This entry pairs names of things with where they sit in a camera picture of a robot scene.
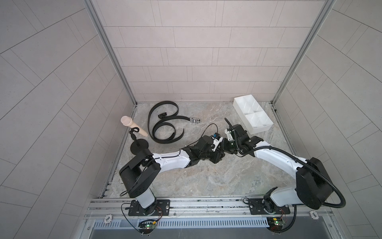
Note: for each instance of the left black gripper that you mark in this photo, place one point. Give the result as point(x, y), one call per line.
point(215, 158)

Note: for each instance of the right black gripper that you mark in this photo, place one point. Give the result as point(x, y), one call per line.
point(225, 141)

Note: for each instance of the black belt with silver buckle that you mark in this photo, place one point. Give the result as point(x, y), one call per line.
point(164, 121)

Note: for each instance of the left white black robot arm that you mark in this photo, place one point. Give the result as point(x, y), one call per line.
point(139, 173)

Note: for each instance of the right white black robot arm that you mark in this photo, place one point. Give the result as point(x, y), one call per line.
point(312, 185)

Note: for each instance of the white compartment storage box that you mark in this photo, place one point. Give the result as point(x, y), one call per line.
point(252, 114)

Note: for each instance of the black stand with beige roll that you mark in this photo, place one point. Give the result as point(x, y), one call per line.
point(138, 144)

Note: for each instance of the right green circuit board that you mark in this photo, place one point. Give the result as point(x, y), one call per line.
point(275, 224)

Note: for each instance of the green circuit board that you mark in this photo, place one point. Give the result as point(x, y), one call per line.
point(146, 227)
point(275, 224)

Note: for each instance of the left green circuit board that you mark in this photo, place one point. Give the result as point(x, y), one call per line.
point(146, 227)

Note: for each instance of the right white round sticker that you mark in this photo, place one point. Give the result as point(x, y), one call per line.
point(314, 215)

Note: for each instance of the white round sticker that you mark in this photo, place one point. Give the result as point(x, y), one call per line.
point(314, 215)
point(108, 219)

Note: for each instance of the left white round sticker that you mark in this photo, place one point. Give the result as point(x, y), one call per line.
point(108, 219)

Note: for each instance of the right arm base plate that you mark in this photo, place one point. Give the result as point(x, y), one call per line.
point(260, 206)

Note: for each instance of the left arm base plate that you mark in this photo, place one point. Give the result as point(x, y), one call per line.
point(158, 208)

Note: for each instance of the aluminium front rail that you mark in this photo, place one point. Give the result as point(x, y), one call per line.
point(186, 207)

